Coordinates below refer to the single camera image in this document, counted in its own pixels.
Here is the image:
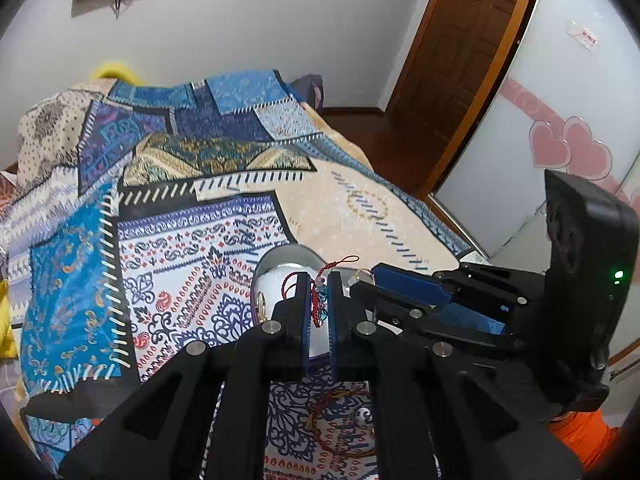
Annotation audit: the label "gold hoop earrings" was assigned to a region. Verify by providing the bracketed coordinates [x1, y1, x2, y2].
[254, 292, 268, 323]

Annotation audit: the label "purple heart-shaped tin box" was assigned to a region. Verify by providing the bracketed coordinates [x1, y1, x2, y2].
[252, 244, 374, 363]

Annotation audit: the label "red gold braided bracelet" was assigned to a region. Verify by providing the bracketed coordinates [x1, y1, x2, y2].
[304, 386, 379, 461]

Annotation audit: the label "orange sleeve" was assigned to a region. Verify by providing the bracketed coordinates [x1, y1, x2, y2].
[547, 410, 620, 471]

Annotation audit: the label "dark purple pillow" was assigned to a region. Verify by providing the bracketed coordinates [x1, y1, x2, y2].
[288, 74, 324, 113]

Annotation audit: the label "white wardrobe with pink hearts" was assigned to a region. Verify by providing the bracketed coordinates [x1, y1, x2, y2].
[435, 0, 639, 270]

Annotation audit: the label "brown wooden door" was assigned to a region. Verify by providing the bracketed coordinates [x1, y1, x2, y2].
[387, 0, 518, 194]

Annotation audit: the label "yellow cloth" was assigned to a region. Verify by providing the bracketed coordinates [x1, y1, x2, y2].
[91, 61, 144, 86]

